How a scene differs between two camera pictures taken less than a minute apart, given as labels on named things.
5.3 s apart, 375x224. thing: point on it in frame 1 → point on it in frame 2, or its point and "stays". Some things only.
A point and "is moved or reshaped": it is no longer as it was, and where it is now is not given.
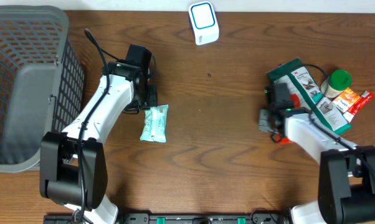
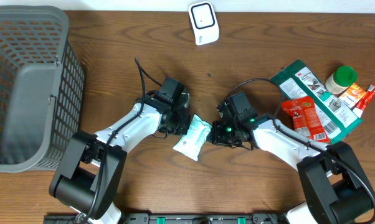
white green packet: [306, 94] is moved or reshaped
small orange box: [346, 99] is moved or reshaped
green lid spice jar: [337, 81] is moved or reshaped
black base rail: [182, 218] stays
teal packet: [155, 124] is moved or reshaped
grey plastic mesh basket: [36, 84] stays
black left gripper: [155, 90] → [185, 132]
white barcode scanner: [204, 22] stays
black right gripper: [275, 131] → [217, 136]
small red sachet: [365, 97] is moved or reshaped
